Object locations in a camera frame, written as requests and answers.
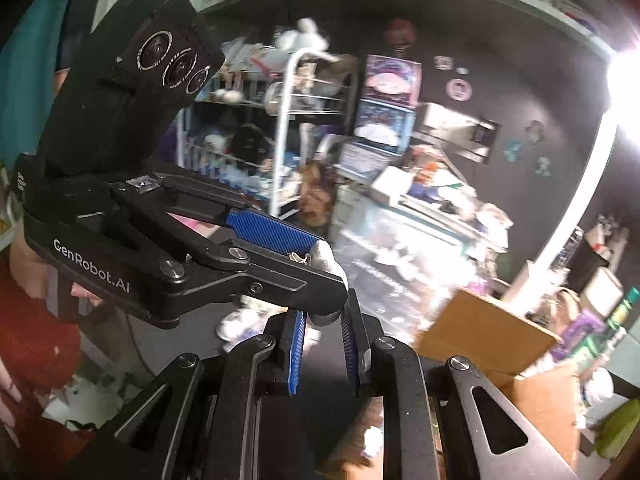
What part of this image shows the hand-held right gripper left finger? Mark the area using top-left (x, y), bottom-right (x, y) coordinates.
top-left (65, 309), bottom-right (308, 480)

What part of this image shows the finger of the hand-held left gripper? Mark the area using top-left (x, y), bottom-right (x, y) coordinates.
top-left (111, 169), bottom-right (327, 257)
top-left (159, 242), bottom-right (349, 318)

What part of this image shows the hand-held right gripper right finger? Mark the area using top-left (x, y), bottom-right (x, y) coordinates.
top-left (341, 289), bottom-right (579, 480)

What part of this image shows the small white grey figurine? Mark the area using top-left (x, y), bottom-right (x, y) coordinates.
top-left (305, 240), bottom-right (348, 328)

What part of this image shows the person's left hand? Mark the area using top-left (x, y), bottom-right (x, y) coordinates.
top-left (69, 281), bottom-right (105, 309)

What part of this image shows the brown plush toy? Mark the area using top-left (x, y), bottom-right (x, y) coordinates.
top-left (297, 160), bottom-right (338, 228)

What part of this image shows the white blue bundle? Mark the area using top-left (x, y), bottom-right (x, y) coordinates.
top-left (216, 307), bottom-right (273, 342)

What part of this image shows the teal cloth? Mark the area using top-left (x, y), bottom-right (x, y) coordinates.
top-left (0, 0), bottom-right (103, 173)

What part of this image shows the black bag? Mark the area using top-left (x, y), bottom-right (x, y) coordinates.
top-left (231, 122), bottom-right (272, 171)

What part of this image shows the glass display cabinet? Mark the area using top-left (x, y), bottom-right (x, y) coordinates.
top-left (327, 180), bottom-right (503, 321)

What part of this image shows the small white box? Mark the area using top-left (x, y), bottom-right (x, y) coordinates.
top-left (369, 165), bottom-right (417, 207)

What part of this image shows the brown cardboard box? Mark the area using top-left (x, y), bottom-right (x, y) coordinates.
top-left (414, 289), bottom-right (582, 468)

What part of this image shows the stack of colourful printed boxes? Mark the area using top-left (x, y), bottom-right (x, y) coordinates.
top-left (336, 54), bottom-right (423, 183)

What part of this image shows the white plush toy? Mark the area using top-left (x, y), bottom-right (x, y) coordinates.
top-left (272, 17), bottom-right (332, 67)

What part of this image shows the white paper sheet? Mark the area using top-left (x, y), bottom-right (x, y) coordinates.
top-left (41, 374), bottom-right (133, 432)

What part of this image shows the purple packet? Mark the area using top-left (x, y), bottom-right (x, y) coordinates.
top-left (557, 309), bottom-right (607, 362)

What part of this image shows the red clothing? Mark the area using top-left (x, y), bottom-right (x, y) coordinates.
top-left (0, 260), bottom-right (98, 461)

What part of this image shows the green bottle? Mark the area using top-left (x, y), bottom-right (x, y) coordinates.
top-left (606, 286), bottom-right (640, 333)

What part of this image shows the yellow-green bag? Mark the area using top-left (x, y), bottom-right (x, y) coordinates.
top-left (596, 399), bottom-right (640, 461)

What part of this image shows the white lamp pole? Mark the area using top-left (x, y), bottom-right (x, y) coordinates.
top-left (515, 107), bottom-right (623, 311)

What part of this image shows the bright lamp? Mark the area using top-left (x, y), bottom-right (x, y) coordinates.
top-left (604, 47), bottom-right (640, 113)

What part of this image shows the white wire rack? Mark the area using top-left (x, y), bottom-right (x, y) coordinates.
top-left (182, 46), bottom-right (362, 222)

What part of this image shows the grey wall-mounted shelf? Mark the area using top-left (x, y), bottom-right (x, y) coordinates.
top-left (417, 101), bottom-right (501, 165)

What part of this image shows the round pink wall badge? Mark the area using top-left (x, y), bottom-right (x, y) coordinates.
top-left (445, 78), bottom-right (474, 101)

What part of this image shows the red round wall ornament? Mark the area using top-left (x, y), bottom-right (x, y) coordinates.
top-left (384, 18), bottom-right (417, 47)

